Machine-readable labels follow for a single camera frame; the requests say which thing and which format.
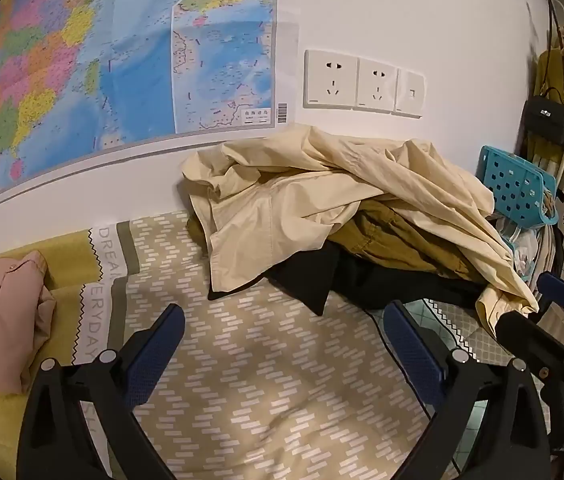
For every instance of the olive green garment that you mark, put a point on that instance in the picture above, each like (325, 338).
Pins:
(387, 240)

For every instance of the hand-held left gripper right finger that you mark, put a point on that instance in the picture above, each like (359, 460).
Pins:
(412, 355)

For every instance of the colourful wall map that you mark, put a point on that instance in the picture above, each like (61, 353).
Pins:
(112, 60)

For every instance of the white wall socket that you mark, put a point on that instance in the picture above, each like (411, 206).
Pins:
(376, 86)
(331, 80)

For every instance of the black garment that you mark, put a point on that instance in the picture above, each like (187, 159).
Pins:
(312, 280)

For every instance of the cream large garment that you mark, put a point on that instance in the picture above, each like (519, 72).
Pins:
(287, 210)

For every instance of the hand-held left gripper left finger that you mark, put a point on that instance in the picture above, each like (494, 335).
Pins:
(154, 355)

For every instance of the black handbag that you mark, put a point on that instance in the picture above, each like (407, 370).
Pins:
(547, 120)

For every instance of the yellow patterned bedsheet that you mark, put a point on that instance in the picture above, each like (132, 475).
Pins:
(272, 385)

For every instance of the blue plastic basket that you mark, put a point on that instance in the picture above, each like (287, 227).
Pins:
(512, 180)

